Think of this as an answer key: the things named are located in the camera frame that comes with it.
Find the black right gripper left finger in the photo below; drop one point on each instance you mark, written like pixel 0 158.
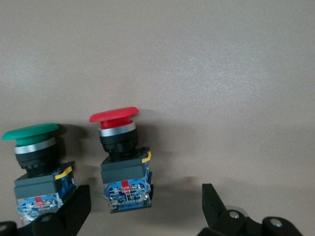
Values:
pixel 59 221

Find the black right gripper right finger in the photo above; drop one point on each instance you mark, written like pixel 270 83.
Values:
pixel 221 221

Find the red mushroom push button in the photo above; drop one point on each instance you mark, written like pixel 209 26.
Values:
pixel 118 145

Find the green mushroom push button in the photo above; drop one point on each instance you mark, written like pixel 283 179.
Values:
pixel 34 150

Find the brown table mat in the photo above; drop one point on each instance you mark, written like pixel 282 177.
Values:
pixel 172 61

